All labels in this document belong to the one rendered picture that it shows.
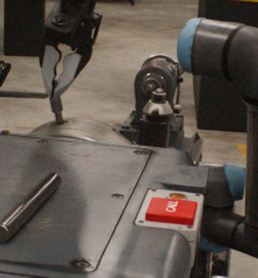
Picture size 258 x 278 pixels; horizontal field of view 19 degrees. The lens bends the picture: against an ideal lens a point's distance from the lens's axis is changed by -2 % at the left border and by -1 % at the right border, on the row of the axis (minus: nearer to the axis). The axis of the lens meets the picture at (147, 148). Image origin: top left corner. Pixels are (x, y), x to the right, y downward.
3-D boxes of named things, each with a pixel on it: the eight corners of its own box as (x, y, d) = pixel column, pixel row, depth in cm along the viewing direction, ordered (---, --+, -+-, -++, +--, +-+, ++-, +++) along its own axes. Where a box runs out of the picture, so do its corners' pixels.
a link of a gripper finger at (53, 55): (59, 92, 134) (72, 42, 132) (50, 100, 129) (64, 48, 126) (42, 87, 135) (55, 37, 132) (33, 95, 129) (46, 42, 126)
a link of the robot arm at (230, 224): (227, 262, 164) (232, 215, 161) (187, 246, 171) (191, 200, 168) (249, 252, 169) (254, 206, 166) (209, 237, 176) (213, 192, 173)
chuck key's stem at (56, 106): (59, 137, 147) (48, 78, 144) (70, 136, 146) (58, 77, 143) (55, 140, 145) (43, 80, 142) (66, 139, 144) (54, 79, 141)
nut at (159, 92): (165, 103, 201) (165, 90, 200) (149, 102, 201) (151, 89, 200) (167, 100, 204) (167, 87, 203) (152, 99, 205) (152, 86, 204)
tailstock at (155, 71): (175, 157, 253) (181, 70, 245) (115, 152, 256) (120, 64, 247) (183, 134, 282) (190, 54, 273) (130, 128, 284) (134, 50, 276)
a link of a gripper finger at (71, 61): (75, 98, 134) (89, 48, 131) (67, 105, 129) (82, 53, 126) (59, 92, 134) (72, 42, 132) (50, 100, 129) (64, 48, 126)
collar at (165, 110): (170, 118, 199) (172, 106, 199) (140, 115, 200) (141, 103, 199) (174, 110, 207) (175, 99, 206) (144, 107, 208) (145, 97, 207)
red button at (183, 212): (192, 232, 95) (193, 216, 94) (144, 227, 96) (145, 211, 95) (196, 215, 101) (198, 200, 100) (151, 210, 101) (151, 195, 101)
